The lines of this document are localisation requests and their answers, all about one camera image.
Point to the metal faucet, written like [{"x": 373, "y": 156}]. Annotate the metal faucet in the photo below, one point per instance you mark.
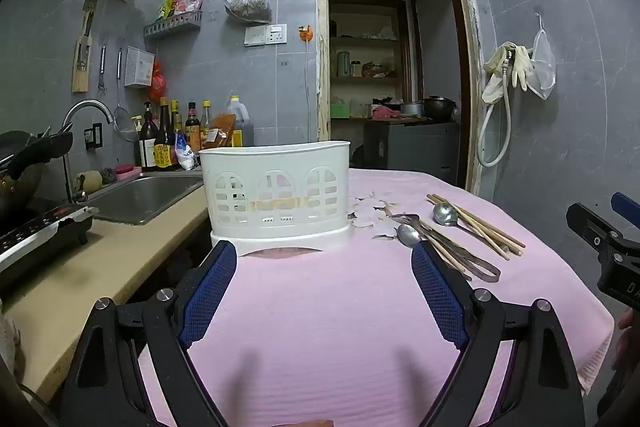
[{"x": 87, "y": 107}]

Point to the white cloth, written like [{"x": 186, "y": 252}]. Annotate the white cloth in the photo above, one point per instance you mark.
[{"x": 10, "y": 337}]

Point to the metal mesh strainer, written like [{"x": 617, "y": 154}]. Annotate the metal mesh strainer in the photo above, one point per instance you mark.
[{"x": 124, "y": 117}]

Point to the pink floral tablecloth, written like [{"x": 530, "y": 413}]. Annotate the pink floral tablecloth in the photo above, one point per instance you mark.
[{"x": 320, "y": 307}]

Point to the steel scourer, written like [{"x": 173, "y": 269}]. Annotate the steel scourer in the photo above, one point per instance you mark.
[{"x": 109, "y": 174}]

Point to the wooden shelf unit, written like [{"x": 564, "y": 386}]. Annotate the wooden shelf unit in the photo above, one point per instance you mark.
[{"x": 370, "y": 39}]

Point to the black pot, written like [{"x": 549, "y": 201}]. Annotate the black pot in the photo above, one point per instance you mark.
[{"x": 440, "y": 109}]

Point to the white wall socket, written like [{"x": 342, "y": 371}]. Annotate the white wall socket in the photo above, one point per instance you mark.
[{"x": 276, "y": 34}]

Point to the yellow cap clear bottle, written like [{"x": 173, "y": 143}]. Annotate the yellow cap clear bottle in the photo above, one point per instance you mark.
[{"x": 206, "y": 119}]

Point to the pink soap dish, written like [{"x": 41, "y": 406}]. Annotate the pink soap dish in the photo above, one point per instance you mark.
[{"x": 127, "y": 171}]

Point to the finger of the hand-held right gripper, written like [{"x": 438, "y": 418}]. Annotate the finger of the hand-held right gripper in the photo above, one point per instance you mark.
[
  {"x": 627, "y": 206},
  {"x": 592, "y": 229}
]

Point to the white plastic utensil holder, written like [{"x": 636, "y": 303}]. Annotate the white plastic utensil holder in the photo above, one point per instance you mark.
[{"x": 280, "y": 167}]

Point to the induction cooker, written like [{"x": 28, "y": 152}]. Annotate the induction cooker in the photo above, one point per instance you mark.
[{"x": 40, "y": 237}]

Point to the wooden knife board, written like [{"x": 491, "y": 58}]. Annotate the wooden knife board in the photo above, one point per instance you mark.
[{"x": 82, "y": 72}]

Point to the wooden door frame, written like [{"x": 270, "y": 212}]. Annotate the wooden door frame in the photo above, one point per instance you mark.
[{"x": 472, "y": 57}]

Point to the dark soy sauce bottle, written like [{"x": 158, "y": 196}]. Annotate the dark soy sauce bottle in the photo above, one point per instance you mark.
[{"x": 165, "y": 147}]

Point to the silver pot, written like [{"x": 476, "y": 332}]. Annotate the silver pot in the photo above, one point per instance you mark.
[{"x": 412, "y": 109}]

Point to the large oil jug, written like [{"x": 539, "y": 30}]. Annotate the large oil jug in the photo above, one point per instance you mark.
[{"x": 242, "y": 117}]

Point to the dark metal tongs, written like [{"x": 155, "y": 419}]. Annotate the dark metal tongs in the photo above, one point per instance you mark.
[{"x": 480, "y": 268}]

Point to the orange spice packet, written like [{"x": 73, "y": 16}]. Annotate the orange spice packet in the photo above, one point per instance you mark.
[{"x": 220, "y": 132}]

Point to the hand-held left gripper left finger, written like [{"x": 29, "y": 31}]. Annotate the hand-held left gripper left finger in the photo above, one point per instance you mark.
[{"x": 212, "y": 292}]

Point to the stainless steel sink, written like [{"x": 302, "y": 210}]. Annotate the stainless steel sink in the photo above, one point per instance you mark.
[{"x": 145, "y": 199}]

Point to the red plastic bag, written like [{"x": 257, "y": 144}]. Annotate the red plastic bag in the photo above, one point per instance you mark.
[{"x": 157, "y": 82}]

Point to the clear plastic bag on hook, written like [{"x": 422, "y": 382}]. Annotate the clear plastic bag on hook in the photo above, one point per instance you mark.
[{"x": 544, "y": 67}]

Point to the hanging metal peeler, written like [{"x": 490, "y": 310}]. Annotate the hanging metal peeler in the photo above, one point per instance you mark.
[{"x": 102, "y": 67}]

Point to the loofah sponge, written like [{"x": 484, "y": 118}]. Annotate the loofah sponge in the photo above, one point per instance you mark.
[{"x": 89, "y": 182}]

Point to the red cap sauce bottle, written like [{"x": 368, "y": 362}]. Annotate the red cap sauce bottle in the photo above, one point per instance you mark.
[{"x": 192, "y": 127}]

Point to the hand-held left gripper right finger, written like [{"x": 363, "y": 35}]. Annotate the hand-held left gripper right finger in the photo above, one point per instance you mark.
[{"x": 437, "y": 292}]

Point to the pink cloth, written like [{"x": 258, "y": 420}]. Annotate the pink cloth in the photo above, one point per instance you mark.
[{"x": 386, "y": 112}]

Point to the white wall box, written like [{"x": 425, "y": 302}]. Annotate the white wall box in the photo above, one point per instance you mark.
[{"x": 139, "y": 68}]

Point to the orange plug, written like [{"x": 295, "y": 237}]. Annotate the orange plug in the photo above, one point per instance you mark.
[{"x": 306, "y": 33}]

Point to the person's right hand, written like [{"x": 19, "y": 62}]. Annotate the person's right hand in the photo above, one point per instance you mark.
[{"x": 630, "y": 337}]

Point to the colourful snack packets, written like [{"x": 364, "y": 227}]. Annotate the colourful snack packets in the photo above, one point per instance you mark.
[{"x": 182, "y": 3}]

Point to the grey wall shelf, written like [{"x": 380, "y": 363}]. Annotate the grey wall shelf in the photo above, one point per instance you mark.
[{"x": 172, "y": 27}]

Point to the yellow cap dark bottle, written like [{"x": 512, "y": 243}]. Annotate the yellow cap dark bottle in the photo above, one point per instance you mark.
[{"x": 175, "y": 117}]

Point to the metal spoon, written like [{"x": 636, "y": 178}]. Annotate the metal spoon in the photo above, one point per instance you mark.
[
  {"x": 409, "y": 235},
  {"x": 445, "y": 213}
]

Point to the white salt bag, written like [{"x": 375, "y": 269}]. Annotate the white salt bag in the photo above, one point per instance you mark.
[{"x": 187, "y": 154}]

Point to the brown pump bottle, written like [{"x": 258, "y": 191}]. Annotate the brown pump bottle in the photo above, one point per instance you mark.
[{"x": 148, "y": 147}]

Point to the black wall socket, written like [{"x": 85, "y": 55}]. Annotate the black wall socket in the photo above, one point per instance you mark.
[{"x": 94, "y": 136}]

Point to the green box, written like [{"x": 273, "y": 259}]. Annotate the green box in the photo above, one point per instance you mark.
[{"x": 339, "y": 109}]

